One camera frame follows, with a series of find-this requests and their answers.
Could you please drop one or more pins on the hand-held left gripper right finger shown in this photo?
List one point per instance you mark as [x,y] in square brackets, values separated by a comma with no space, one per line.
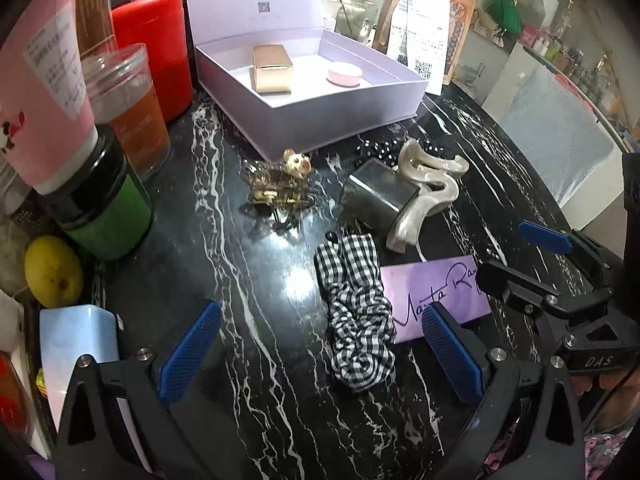
[450,355]

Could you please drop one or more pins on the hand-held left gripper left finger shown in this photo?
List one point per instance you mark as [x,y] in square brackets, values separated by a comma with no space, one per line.
[192,350]

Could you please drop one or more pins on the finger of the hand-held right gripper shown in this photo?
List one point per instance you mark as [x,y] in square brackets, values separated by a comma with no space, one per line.
[505,280]
[545,236]

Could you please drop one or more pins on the lavender card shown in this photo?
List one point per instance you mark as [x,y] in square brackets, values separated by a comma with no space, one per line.
[430,285]

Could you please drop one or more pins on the black white gingham scrunchie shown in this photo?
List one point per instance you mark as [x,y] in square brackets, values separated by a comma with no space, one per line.
[355,310]

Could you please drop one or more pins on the pearl white hair claw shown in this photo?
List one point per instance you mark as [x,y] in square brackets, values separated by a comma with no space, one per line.
[415,220]

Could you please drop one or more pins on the smoky grey hair claw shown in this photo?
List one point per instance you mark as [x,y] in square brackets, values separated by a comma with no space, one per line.
[380,190]

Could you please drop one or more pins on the lavender gift box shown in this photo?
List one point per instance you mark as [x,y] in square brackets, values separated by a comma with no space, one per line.
[300,127]

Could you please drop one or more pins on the person's right hand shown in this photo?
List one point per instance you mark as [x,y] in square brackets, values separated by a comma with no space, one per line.
[582,385]

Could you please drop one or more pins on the white display counter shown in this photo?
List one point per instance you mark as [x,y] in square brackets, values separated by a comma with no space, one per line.
[550,135]

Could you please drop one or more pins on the light blue box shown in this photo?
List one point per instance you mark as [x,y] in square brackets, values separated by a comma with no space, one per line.
[75,330]

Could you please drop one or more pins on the green jar with black lid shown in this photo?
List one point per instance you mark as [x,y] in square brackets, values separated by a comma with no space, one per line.
[110,220]

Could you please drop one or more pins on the yellow lemon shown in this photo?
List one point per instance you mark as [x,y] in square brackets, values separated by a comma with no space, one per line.
[54,272]

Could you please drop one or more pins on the gold ornamented hair clip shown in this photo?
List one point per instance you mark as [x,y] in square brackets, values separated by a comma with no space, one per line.
[280,190]

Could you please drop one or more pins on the person's floral clothing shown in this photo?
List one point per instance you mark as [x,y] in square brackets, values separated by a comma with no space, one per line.
[605,455]

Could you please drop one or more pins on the red packet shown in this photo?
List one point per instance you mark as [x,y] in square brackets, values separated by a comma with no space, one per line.
[12,395]

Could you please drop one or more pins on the row of small bottles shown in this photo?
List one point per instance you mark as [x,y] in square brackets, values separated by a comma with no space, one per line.
[547,47]

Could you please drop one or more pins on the green cloth bag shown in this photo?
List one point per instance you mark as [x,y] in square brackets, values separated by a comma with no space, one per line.
[502,12]

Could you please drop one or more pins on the clear jar with amber label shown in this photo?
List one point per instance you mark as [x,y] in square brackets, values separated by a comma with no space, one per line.
[132,120]

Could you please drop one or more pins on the white paper receipt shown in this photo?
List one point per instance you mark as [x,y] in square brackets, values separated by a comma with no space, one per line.
[427,25]
[404,30]

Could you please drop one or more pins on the pink round container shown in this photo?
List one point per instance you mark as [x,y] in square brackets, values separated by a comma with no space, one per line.
[344,74]

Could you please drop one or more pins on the brown paper bag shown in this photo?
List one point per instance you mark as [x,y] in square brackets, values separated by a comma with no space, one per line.
[392,10]

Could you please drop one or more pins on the red canister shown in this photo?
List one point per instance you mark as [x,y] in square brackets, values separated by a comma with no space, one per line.
[160,60]

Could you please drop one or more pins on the gold rectangular box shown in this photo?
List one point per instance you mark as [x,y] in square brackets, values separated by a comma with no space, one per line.
[270,67]

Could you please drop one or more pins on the pink tube with white cap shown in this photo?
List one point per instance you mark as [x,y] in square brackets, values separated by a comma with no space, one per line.
[40,85]

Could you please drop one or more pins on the brown printed pouch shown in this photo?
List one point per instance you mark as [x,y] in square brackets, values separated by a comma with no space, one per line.
[97,10]

